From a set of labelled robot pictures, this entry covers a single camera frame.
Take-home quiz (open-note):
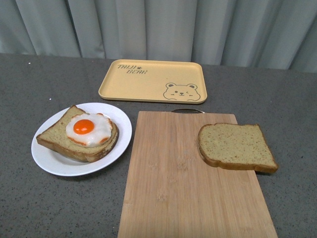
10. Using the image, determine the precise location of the grey curtain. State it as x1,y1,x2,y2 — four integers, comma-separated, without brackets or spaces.
0,0,317,72

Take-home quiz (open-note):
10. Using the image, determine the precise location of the yellow bear tray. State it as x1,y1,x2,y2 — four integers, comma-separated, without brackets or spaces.
99,59,208,104

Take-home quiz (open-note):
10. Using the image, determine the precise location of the white round plate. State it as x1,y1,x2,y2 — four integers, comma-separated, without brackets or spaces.
31,103,132,177

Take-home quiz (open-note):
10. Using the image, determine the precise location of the bread slice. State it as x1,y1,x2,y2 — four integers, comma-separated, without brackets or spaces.
36,105,119,163
198,123,278,174

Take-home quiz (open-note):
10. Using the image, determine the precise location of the fake fried egg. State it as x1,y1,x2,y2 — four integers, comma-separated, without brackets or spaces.
65,114,113,147

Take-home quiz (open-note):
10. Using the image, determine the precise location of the metal cutting board handle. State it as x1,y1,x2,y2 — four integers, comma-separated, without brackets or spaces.
172,109,205,114

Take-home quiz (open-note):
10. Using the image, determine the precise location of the wooden cutting board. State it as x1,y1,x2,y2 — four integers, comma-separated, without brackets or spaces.
118,111,277,238

